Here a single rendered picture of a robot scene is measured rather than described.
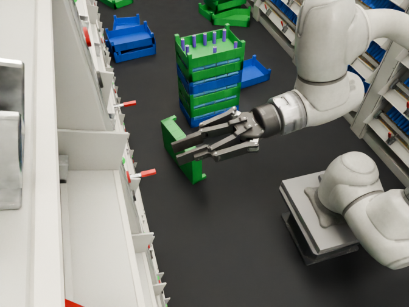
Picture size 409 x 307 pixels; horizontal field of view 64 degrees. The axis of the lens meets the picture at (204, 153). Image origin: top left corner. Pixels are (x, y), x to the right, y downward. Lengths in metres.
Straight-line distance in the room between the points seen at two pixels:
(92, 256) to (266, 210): 1.34
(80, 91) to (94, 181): 0.09
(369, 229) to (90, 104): 0.98
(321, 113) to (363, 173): 0.45
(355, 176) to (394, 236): 0.21
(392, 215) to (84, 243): 0.94
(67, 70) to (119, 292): 0.17
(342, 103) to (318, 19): 0.20
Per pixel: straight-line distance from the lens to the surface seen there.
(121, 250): 0.29
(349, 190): 1.17
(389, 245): 1.12
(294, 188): 1.39
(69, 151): 0.31
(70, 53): 0.26
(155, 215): 1.55
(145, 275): 0.49
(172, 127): 1.62
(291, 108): 0.73
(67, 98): 0.28
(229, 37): 1.86
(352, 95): 0.79
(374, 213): 1.13
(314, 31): 0.67
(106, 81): 0.39
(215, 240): 1.48
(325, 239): 1.30
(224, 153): 0.69
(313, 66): 0.70
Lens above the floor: 1.33
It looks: 49 degrees down
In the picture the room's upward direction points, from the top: straight up
